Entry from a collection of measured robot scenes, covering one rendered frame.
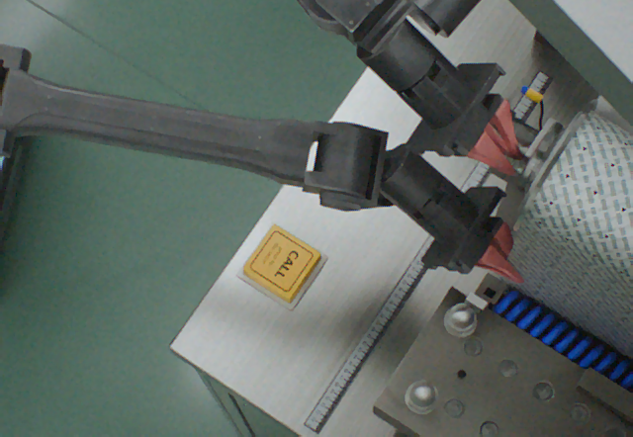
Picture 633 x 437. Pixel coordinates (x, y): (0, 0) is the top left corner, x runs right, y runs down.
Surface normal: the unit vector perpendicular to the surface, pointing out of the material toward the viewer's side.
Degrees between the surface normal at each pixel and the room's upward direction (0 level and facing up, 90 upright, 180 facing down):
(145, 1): 0
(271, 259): 0
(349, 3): 16
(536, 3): 90
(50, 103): 12
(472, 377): 0
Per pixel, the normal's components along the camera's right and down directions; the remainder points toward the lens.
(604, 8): 0.44, 0.04
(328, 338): -0.03, -0.31
